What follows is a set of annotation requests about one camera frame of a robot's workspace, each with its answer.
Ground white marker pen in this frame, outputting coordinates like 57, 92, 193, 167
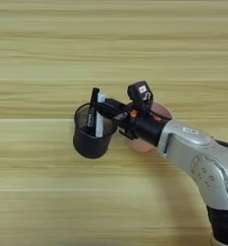
95, 92, 107, 138

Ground pink plastic cup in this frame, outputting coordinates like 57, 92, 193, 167
128, 101, 174, 154

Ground black box with white label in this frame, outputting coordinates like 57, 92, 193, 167
127, 80, 154, 113

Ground black mesh pen holder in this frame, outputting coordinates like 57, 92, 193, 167
72, 103, 118, 160

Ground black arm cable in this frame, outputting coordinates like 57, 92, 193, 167
215, 138, 228, 152

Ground black marker pen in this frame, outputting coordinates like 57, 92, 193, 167
86, 86, 101, 135

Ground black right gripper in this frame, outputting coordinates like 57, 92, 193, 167
97, 97, 171, 147

